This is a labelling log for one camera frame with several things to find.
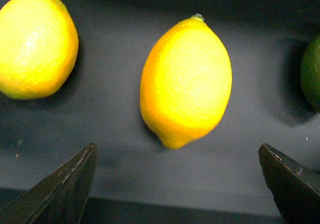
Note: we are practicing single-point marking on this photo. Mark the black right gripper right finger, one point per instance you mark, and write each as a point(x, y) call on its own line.
point(295, 188)

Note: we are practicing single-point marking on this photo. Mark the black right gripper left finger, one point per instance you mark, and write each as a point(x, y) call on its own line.
point(61, 197)

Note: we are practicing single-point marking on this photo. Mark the dark green lime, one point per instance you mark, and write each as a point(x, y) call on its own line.
point(309, 73)

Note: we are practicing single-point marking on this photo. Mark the yellow lemon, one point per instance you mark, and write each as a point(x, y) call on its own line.
point(39, 47)
point(186, 83)

